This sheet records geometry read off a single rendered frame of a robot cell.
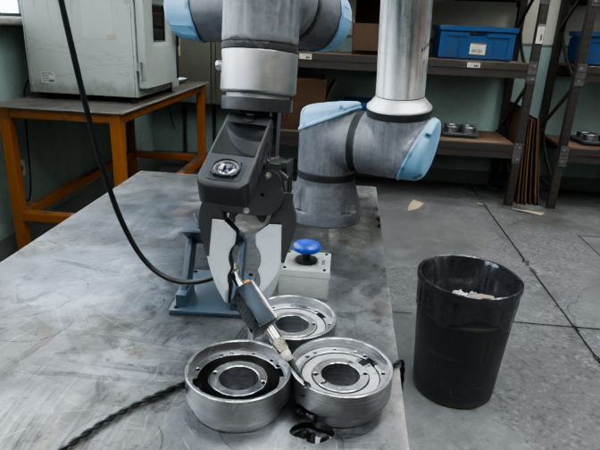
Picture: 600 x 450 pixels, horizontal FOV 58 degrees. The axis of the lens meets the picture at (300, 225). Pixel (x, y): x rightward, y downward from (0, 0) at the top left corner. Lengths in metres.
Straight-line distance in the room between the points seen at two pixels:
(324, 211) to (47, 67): 2.11
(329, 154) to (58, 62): 2.07
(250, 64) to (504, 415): 1.65
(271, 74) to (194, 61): 3.92
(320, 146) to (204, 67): 3.44
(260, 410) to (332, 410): 0.07
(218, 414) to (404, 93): 0.63
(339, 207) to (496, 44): 3.18
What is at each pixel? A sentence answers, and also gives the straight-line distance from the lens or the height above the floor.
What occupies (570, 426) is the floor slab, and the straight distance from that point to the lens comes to 2.05.
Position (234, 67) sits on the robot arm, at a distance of 0.53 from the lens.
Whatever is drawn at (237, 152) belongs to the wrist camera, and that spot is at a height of 1.06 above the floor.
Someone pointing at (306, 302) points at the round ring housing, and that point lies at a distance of 0.69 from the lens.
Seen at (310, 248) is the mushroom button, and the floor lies 0.87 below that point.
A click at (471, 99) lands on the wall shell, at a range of 4.62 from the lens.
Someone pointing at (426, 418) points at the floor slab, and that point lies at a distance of 1.89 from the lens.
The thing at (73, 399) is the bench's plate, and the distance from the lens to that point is 0.62.
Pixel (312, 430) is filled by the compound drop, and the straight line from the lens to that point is 0.55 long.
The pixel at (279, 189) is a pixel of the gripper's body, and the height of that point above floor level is 1.01.
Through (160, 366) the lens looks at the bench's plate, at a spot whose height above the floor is 0.80.
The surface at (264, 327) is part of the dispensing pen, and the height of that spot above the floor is 0.88.
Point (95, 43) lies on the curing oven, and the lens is 2.82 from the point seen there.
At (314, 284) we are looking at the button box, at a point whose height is 0.83.
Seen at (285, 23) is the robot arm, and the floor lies 1.16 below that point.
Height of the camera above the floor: 1.16
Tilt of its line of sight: 20 degrees down
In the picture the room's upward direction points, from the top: 3 degrees clockwise
